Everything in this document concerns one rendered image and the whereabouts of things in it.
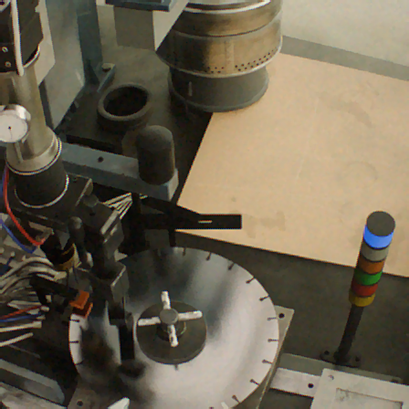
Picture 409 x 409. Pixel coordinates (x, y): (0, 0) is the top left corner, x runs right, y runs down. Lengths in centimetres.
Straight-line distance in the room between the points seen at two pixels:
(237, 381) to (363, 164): 70
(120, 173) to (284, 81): 70
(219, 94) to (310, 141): 23
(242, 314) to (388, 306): 38
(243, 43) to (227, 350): 68
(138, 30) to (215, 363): 52
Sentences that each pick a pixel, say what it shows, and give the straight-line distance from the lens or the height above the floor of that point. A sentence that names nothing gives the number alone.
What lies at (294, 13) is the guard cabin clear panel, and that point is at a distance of 201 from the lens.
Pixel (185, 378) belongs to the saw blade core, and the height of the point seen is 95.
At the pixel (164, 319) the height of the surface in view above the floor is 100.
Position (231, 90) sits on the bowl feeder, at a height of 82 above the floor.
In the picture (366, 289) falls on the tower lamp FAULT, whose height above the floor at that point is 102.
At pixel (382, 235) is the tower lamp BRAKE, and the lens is 104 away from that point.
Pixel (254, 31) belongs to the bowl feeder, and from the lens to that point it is 158.
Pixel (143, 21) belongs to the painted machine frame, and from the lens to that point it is 115.
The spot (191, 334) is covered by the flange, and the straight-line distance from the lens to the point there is 117.
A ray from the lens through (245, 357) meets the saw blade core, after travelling 116.
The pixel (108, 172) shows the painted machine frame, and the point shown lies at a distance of 126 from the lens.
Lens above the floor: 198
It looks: 51 degrees down
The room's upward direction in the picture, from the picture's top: 2 degrees counter-clockwise
